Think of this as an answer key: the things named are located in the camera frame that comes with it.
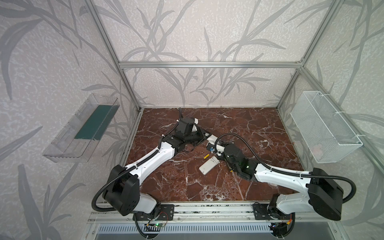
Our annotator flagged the white air conditioner remote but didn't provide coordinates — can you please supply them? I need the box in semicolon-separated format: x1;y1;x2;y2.
207;135;226;147

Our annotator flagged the white remote control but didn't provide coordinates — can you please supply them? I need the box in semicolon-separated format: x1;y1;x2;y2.
199;156;220;175

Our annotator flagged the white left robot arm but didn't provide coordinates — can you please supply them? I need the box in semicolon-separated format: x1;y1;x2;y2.
92;118;211;219

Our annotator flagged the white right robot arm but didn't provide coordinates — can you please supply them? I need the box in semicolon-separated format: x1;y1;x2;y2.
218;144;344;221

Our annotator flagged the pink object in basket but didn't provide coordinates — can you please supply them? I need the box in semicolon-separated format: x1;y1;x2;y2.
310;144;324;159

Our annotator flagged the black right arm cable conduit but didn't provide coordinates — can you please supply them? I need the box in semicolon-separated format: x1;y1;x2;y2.
213;132;357;204

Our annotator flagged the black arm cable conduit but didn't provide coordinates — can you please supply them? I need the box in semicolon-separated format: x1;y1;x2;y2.
213;132;357;204
91;107;184;213

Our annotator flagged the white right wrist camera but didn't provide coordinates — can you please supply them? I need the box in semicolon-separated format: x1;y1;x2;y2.
207;143;225;157

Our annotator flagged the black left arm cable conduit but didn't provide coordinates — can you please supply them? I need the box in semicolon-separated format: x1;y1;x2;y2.
91;107;184;213

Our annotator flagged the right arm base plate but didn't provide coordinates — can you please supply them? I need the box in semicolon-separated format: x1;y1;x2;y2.
252;202;292;222

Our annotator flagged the aluminium front rail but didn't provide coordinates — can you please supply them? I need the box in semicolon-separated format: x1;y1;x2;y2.
87;201;331;224

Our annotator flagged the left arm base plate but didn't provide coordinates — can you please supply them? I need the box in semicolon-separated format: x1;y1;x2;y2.
134;204;175;221

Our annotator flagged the clear plastic wall bin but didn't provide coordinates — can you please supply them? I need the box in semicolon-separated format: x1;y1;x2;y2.
43;94;120;163

